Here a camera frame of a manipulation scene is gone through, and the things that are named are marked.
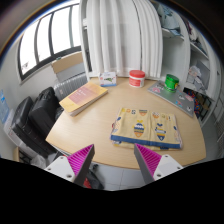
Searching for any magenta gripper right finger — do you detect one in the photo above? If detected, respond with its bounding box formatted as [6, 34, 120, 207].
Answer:
[133, 143, 184, 185]

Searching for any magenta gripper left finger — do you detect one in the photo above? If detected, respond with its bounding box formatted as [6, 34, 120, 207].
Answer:
[44, 143, 96, 187]

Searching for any yellow patterned folded towel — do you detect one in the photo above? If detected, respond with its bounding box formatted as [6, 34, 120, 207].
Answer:
[110, 108, 182, 150]

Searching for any black bag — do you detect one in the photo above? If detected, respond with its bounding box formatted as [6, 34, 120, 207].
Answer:
[29, 87, 59, 137]

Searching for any black suitcase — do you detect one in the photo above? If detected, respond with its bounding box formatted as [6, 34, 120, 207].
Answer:
[11, 96, 56, 158]

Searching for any grey laptop with stickers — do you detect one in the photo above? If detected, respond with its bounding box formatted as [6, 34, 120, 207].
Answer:
[148, 81, 194, 117]

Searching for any white radiator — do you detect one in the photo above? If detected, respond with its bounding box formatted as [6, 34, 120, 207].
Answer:
[54, 73, 87, 101]

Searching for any white jar red lid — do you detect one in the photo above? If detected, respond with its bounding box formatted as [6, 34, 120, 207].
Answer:
[129, 70, 145, 88]

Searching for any green cylindrical container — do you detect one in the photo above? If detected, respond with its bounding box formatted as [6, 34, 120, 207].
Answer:
[164, 74, 179, 92]

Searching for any small white blue box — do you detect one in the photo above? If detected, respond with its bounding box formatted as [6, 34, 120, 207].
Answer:
[99, 72, 116, 87]

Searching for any cardboard box on radiator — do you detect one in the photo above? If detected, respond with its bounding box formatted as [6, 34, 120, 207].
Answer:
[51, 52, 85, 82]

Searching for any white shelving unit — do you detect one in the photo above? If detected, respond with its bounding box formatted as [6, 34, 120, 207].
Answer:
[156, 3, 222, 126]

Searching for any white curtain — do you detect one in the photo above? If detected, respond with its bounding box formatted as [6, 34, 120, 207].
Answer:
[83, 0, 163, 79]

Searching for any window with dark frame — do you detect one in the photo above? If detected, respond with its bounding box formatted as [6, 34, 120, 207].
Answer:
[17, 0, 81, 81]

